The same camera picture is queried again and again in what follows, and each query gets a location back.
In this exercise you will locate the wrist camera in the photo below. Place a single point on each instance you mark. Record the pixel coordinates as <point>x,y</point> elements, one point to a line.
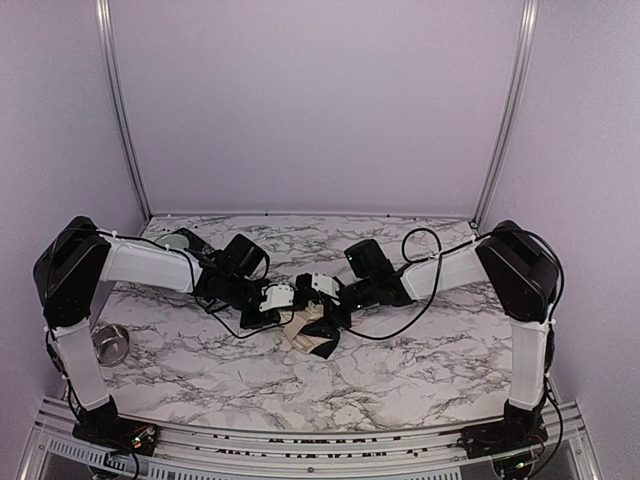
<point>316,284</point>
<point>277,296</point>

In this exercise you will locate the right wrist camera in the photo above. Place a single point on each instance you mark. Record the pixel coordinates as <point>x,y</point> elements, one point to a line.
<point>316,284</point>

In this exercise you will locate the right aluminium frame post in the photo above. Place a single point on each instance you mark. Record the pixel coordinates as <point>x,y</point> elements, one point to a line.
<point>517,82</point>

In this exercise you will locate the left aluminium frame post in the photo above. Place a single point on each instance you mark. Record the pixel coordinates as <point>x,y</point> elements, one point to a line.
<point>108,47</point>

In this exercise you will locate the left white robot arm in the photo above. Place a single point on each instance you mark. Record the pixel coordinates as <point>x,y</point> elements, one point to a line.
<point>79,270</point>

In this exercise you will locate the front aluminium rail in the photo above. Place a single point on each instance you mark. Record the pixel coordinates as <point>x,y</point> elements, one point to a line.
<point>191,452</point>

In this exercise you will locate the steel cup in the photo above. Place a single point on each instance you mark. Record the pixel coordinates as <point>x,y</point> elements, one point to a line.
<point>111,344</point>

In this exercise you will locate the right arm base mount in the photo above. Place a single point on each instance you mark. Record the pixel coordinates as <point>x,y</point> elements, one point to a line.
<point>518,428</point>

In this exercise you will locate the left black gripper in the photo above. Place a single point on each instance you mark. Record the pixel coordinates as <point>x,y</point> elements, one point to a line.
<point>261,317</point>

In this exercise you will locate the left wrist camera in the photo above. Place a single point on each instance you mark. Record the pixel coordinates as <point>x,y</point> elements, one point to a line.
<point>277,296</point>

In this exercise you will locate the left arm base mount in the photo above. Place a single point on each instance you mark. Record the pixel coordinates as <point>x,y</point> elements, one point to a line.
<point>104,426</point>

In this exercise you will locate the aluminium frame post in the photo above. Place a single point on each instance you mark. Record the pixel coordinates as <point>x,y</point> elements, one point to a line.
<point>108,47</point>
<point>517,82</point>

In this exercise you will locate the beige folding umbrella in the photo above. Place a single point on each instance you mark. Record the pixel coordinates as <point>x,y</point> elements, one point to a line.
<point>309,331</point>

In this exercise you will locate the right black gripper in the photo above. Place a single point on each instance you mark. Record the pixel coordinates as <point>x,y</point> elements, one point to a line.
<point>331,307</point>

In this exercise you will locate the green bowl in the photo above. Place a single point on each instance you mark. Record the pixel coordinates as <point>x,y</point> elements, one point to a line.
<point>173,241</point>

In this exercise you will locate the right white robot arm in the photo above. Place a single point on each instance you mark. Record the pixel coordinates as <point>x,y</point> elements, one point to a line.
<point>524,273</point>

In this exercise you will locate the black patterned mat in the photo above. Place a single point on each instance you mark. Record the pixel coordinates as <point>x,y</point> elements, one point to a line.
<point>195,244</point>

